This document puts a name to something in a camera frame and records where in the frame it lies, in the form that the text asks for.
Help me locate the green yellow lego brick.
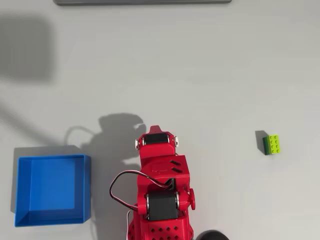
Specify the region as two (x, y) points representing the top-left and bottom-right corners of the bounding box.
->
(262, 134), (281, 156)

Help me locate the blue plastic bin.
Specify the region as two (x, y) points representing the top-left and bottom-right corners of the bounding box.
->
(14, 153), (92, 228)

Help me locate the gray flat slab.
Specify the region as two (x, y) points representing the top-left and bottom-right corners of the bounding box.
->
(53, 0), (233, 6)

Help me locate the black looping motor cable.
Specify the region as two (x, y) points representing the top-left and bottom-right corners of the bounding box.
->
(109, 170), (176, 215)

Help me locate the thin cable along arm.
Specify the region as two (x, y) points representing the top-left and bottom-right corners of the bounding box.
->
(126, 209), (134, 240)

